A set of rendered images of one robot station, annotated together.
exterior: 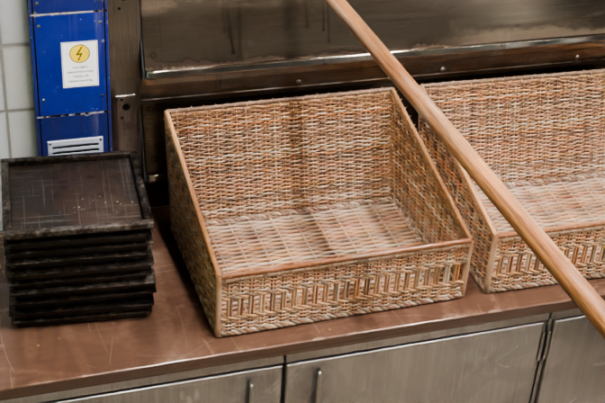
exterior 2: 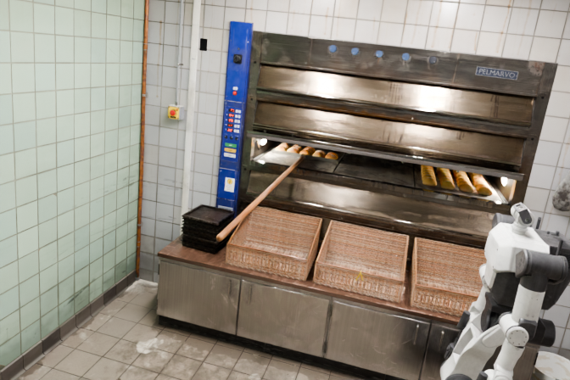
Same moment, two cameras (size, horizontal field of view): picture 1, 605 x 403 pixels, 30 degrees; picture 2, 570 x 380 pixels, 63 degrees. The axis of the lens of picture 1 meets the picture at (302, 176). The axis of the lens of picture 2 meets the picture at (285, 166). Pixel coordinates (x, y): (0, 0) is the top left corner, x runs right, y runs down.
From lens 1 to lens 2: 1.69 m
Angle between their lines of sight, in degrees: 34
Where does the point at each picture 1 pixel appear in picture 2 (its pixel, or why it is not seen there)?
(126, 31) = (244, 179)
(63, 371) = (181, 256)
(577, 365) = (344, 325)
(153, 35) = (252, 182)
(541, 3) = (377, 203)
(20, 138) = (213, 203)
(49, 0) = (224, 164)
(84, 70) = (230, 187)
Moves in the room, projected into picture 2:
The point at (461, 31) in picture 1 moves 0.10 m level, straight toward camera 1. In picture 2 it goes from (347, 205) to (338, 208)
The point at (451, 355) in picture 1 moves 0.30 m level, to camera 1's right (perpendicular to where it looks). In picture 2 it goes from (295, 299) to (337, 318)
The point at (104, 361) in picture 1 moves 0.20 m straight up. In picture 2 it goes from (192, 258) to (195, 230)
